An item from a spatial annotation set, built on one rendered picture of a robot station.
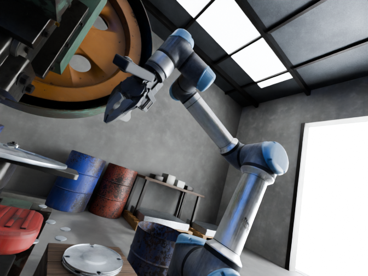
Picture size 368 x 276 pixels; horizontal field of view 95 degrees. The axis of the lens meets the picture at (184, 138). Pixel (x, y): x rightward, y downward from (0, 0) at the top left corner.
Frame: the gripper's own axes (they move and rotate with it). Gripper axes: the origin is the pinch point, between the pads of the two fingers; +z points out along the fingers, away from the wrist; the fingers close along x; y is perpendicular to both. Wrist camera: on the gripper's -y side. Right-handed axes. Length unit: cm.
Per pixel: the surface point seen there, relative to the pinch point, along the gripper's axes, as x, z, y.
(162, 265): -35, 52, 92
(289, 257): -238, -7, 381
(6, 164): 2.6, 19.2, -9.2
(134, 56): 37, -36, 29
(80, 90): 35.9, -3.4, 19.7
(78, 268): -5, 58, 45
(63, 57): 25.6, -6.9, -1.6
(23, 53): 16.0, 0.2, -13.7
